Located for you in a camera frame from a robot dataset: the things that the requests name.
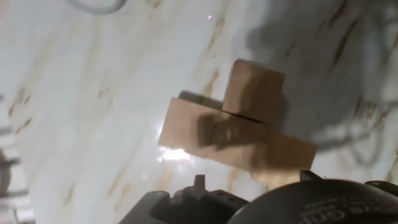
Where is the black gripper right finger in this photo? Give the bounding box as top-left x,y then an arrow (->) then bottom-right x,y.
300,170 -> 398,197

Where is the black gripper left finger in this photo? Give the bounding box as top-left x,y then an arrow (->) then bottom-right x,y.
119,174 -> 249,224

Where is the marble pattern board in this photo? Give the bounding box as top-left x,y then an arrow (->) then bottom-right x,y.
0,0 -> 398,224

